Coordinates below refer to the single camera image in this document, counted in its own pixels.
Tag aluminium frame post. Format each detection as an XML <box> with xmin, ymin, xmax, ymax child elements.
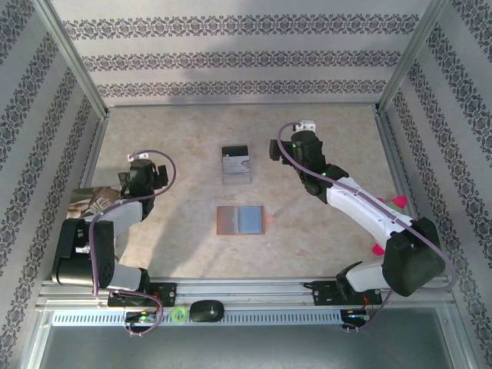
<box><xmin>32</xmin><ymin>0</ymin><xmax>111</xmax><ymax>118</ymax></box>
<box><xmin>374</xmin><ymin>0</ymin><xmax>451</xmax><ymax>115</ymax></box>

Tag grey metal panel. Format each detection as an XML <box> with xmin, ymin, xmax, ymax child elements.
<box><xmin>38</xmin><ymin>326</ymin><xmax>462</xmax><ymax>369</ymax></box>

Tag perforated metal cable tray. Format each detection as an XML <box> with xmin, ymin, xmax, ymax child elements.
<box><xmin>52</xmin><ymin>309</ymin><xmax>343</xmax><ymax>327</ymax></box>

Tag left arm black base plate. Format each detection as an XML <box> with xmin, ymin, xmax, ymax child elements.
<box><xmin>107</xmin><ymin>282</ymin><xmax>178</xmax><ymax>308</ymax></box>

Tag brown leather card holder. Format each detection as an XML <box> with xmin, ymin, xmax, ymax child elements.
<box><xmin>215</xmin><ymin>205</ymin><xmax>277</xmax><ymax>235</ymax></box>

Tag black computer mouse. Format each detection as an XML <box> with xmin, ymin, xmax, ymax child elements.
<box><xmin>190</xmin><ymin>299</ymin><xmax>226</xmax><ymax>323</ymax></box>

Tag photo cover book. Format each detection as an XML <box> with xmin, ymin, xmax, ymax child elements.
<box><xmin>68</xmin><ymin>184</ymin><xmax>126</xmax><ymax>220</ymax></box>

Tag aluminium frame rail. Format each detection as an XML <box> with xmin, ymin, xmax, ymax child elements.
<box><xmin>76</xmin><ymin>111</ymin><xmax>112</xmax><ymax>191</ymax></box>
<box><xmin>374</xmin><ymin>111</ymin><xmax>439</xmax><ymax>277</ymax></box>
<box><xmin>106</xmin><ymin>101</ymin><xmax>380</xmax><ymax>111</ymax></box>

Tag clear acrylic card stand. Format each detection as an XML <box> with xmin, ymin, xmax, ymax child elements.
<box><xmin>221</xmin><ymin>145</ymin><xmax>254</xmax><ymax>187</ymax></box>

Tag silver printed credit card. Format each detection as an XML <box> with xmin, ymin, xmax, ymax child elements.
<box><xmin>222</xmin><ymin>155</ymin><xmax>252</xmax><ymax>175</ymax></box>

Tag pink and white plush toy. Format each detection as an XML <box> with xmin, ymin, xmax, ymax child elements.
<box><xmin>371</xmin><ymin>194</ymin><xmax>409</xmax><ymax>258</ymax></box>

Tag aluminium mounting rail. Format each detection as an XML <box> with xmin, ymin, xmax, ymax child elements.
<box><xmin>38</xmin><ymin>279</ymin><xmax>451</xmax><ymax>308</ymax></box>

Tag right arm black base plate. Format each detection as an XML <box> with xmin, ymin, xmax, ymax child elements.
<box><xmin>311</xmin><ymin>280</ymin><xmax>384</xmax><ymax>308</ymax></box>

